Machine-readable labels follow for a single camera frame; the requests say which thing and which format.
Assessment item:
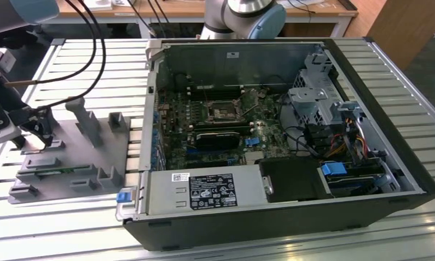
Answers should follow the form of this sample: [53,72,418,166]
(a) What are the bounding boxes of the coloured power wires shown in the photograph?
[328,133,371,159]

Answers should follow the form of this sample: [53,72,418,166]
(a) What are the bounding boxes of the black internal cables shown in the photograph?
[280,126,320,157]

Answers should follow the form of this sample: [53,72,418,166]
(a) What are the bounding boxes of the metal socket cover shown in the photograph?
[238,87,267,115]

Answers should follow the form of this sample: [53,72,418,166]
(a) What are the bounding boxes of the hard disk in blue carrier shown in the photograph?
[320,161,382,198]

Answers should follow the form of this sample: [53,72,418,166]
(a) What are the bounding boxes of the black office chair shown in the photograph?
[0,27,55,50]

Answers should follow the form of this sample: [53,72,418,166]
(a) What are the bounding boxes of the black PC case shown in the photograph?
[113,37,435,252]

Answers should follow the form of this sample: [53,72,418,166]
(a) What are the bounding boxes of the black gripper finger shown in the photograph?
[20,107,61,150]
[11,133,27,151]

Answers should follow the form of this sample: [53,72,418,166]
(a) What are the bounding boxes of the green RAM stick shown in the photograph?
[32,168,91,176]

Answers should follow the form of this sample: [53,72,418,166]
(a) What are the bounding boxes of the green motherboard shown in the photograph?
[153,86,298,171]

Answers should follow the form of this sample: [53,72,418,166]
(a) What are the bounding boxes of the metal drive cage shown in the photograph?
[288,53,367,128]

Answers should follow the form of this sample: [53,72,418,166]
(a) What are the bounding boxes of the CPU socket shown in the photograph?
[207,100,246,123]

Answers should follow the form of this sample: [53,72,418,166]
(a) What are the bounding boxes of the black robot cable brown plug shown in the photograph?
[5,0,97,88]

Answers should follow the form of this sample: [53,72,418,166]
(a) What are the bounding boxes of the thin cable with metal plug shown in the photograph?
[128,0,157,38]

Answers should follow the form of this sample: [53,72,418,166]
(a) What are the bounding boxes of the wooden cabinet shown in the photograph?
[364,0,435,71]

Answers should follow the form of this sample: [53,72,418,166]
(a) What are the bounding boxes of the black RAM slot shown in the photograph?
[192,127,251,134]
[191,122,251,130]

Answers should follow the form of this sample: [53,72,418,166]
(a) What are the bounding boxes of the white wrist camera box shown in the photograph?
[0,108,23,145]

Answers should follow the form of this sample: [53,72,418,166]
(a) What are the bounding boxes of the silver power supply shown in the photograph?
[139,170,270,215]

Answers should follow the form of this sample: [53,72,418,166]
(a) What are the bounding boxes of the grey wrist mount block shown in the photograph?
[0,48,16,73]

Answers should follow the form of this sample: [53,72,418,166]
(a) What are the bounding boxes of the black fan shroud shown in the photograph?
[256,156,336,203]

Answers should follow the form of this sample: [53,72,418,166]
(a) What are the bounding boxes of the grey parts rack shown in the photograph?
[7,97,133,204]

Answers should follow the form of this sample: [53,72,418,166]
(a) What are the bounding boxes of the black graphics card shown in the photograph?
[195,131,240,150]

